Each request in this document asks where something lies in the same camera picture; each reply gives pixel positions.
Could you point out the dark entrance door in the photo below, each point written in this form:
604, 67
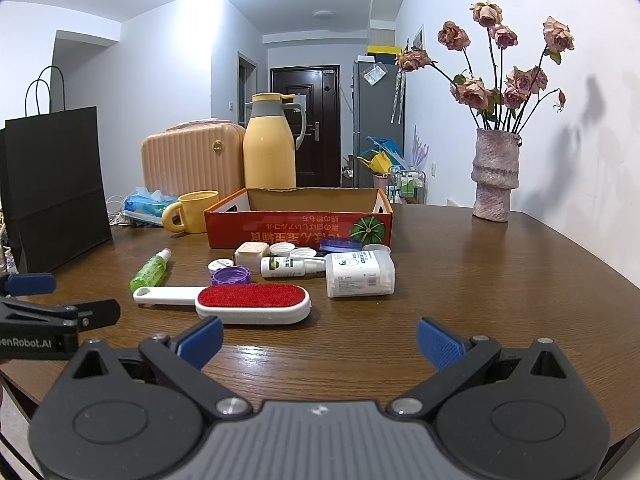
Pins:
315, 89

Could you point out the dried pink roses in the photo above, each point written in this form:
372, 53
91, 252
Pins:
508, 101

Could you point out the yellow mug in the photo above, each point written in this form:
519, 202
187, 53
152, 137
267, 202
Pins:
187, 213

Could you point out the white spray bottle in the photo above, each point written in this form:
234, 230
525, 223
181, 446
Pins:
287, 267

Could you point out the white bottle cap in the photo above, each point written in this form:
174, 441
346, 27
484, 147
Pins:
303, 252
281, 249

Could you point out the wire storage cart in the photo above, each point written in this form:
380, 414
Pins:
406, 186

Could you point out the yellow watering can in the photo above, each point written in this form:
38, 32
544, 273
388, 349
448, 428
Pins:
379, 164

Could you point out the blue transparent jar lid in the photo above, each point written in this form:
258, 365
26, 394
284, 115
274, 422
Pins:
333, 245

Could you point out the pink ribbed suitcase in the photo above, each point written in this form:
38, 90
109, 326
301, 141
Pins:
202, 155

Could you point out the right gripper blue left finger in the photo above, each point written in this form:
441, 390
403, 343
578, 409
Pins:
177, 363

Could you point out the red cardboard box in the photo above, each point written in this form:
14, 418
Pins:
301, 216

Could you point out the red white lint brush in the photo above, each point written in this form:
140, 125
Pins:
248, 304

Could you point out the small white round disc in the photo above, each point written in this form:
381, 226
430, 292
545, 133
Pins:
219, 264

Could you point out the wall picture frame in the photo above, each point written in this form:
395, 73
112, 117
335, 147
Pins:
418, 39

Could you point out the pink textured vase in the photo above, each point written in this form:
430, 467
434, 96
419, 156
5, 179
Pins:
495, 170

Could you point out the green sanitizer bottle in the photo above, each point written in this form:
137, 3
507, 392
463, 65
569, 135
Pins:
152, 271

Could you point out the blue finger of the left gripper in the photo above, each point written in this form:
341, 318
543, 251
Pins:
91, 315
27, 284

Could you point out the purple scalloped lid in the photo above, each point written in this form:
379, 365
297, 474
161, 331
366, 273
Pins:
231, 275

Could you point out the yellow thermos jug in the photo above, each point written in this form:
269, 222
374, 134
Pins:
269, 147

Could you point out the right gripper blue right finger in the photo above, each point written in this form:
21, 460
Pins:
460, 364

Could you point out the black paper bag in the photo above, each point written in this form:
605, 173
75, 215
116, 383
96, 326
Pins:
52, 193

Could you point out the white tape roll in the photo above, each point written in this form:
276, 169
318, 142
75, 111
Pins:
376, 248

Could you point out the cream square plug adapter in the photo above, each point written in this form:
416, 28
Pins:
250, 254

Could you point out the grey refrigerator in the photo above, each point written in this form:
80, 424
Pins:
375, 111

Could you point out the yellow black box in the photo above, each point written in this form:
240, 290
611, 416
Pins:
375, 49

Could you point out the blue tissue pack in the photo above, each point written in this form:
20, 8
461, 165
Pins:
152, 203

